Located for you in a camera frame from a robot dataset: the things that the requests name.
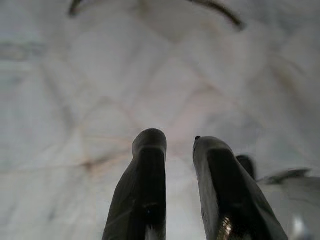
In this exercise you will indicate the black robot left foot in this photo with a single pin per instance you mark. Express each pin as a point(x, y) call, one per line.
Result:
point(247, 165)

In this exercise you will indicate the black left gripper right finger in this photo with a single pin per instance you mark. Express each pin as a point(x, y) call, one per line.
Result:
point(230, 195)

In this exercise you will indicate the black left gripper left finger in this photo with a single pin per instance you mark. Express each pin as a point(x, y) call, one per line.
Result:
point(141, 190)

